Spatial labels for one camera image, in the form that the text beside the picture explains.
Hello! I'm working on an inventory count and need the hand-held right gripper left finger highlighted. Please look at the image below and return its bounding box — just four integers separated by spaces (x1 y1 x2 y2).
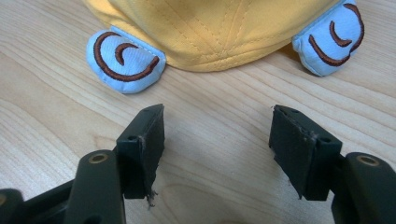
115 103 165 201

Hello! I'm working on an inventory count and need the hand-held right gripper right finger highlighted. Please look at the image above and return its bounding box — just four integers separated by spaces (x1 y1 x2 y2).
268 104 344 202

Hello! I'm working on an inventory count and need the yellow hat with blue ears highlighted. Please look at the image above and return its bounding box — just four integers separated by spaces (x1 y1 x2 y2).
82 0 366 95

